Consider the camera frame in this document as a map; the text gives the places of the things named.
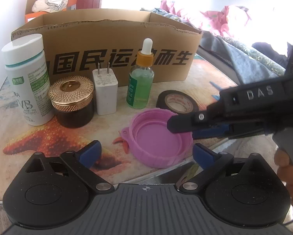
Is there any black electrical tape roll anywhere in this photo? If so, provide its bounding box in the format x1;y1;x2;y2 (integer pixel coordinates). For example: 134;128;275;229
156;90;199;115

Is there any green dropper bottle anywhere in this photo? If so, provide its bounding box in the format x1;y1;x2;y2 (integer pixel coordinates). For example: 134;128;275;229
126;38;155;109

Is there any white USB wall charger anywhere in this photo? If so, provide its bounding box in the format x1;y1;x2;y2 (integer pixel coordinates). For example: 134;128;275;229
92;62;118;116

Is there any person's right hand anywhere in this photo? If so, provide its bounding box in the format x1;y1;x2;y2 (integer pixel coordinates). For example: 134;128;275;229
274;149;293;206

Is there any purple plastic lid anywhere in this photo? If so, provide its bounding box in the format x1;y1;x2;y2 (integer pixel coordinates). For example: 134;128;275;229
120;108;193;168

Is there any gold lid brown jar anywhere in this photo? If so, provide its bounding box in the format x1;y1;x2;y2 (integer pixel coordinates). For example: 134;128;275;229
48;75;94;128

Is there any pink blanket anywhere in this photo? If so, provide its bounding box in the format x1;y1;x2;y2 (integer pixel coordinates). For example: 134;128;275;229
160;0;251;38

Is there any white vitamin bottle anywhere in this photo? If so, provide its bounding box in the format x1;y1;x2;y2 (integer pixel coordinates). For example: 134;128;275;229
1;33;54;126

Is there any large open cardboard box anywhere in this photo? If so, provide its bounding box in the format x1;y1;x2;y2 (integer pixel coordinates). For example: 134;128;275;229
11;9;203;86

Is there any beige crumpled cloth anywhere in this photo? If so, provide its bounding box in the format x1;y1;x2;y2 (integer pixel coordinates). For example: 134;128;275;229
31;0;68;13

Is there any orange Philips box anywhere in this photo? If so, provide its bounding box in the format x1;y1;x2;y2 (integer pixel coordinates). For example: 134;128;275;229
24;0;77;23

